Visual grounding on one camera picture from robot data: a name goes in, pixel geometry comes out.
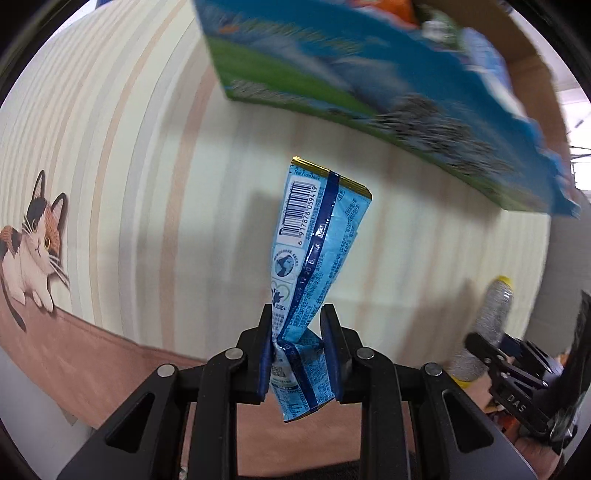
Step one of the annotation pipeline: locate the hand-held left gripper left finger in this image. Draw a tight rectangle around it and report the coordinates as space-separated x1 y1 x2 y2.
55 302 278 480

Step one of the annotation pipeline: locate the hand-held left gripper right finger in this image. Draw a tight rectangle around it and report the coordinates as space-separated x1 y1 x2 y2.
320 304 539 480

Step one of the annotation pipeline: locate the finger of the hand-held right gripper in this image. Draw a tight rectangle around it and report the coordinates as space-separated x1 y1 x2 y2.
464 332 542 389
500 335 563 378

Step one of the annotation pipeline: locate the long blue snack packet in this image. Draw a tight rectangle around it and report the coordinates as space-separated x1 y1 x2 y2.
268 157 372 423

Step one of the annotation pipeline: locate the cardboard box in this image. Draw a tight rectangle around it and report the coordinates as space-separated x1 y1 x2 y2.
191 0 583 217

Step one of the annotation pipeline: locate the orange snack packet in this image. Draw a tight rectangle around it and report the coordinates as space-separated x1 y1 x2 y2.
346 0 416 28

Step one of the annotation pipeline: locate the person's right hand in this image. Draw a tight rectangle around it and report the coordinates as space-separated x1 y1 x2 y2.
512 435 563 480

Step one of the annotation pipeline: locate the cat print striped tablecloth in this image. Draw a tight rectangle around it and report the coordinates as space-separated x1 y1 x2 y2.
0 0 552 428

